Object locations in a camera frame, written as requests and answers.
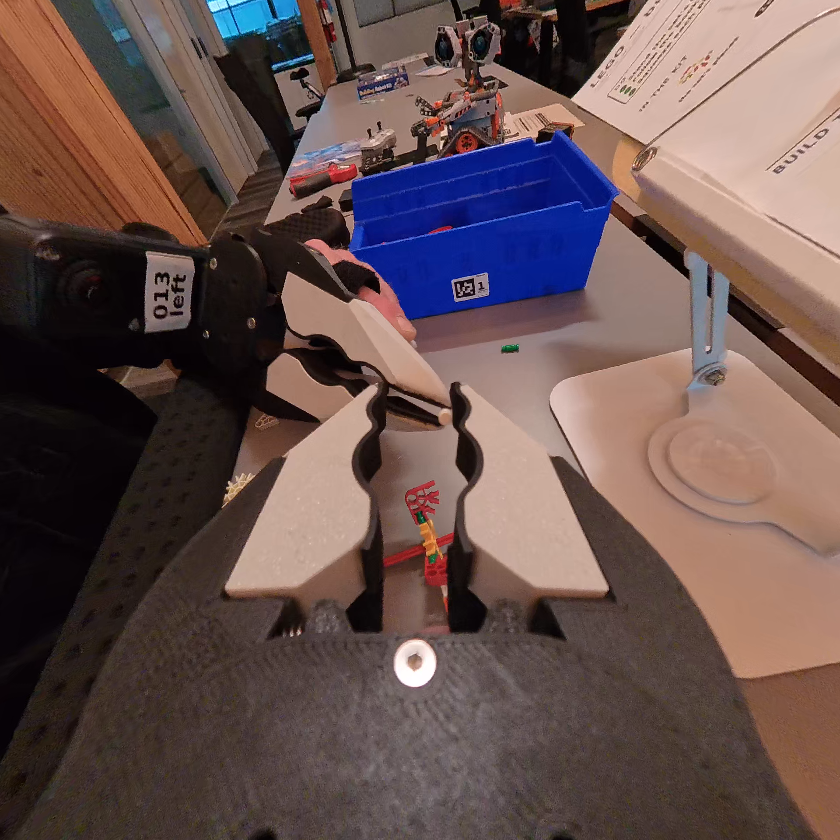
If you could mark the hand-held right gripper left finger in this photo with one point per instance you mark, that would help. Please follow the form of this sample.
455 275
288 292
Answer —
308 525

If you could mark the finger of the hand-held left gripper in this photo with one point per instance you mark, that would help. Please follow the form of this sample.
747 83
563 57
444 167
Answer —
367 334
302 390

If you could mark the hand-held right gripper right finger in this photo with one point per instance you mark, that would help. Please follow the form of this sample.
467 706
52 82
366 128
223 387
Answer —
531 525

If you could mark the colourful toy construction model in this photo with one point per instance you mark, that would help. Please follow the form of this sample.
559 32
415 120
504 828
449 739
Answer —
433 572

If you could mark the blue storage bin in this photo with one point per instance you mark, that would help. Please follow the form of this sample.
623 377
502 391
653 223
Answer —
525 262

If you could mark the person's left hand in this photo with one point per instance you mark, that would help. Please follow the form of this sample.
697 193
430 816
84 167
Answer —
390 308

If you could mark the grey toy connector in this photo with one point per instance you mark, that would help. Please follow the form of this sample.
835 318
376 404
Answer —
266 421

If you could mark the blue rod snowflake assembly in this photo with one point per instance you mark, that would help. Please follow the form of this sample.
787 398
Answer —
236 491

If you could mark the white metal stand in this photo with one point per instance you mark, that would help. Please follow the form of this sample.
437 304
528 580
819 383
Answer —
623 459

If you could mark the red and black tool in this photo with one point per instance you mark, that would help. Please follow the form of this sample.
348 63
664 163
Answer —
328 177

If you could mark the grey and black device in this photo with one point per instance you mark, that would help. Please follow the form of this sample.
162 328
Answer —
379 151

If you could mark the glass door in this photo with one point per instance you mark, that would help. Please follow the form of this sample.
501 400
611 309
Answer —
170 98

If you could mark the toy tracked robot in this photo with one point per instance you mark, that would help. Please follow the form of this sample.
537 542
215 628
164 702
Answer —
469 111

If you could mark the blue printed box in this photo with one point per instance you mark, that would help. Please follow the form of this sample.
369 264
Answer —
384 85

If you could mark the barcode paper sheet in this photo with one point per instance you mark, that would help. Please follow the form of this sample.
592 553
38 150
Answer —
525 121

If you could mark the black box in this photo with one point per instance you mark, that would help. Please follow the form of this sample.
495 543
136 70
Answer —
554 131

